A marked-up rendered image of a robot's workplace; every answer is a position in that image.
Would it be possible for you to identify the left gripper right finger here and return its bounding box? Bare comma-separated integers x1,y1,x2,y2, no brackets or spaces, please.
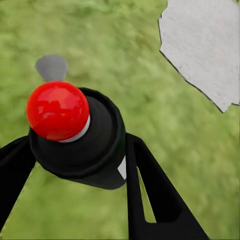
125,133,210,240

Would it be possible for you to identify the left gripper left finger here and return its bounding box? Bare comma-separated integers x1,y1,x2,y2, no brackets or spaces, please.
0,135,37,231

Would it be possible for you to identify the insectifuge atomizer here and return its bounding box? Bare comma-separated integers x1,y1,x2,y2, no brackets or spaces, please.
26,54,127,190

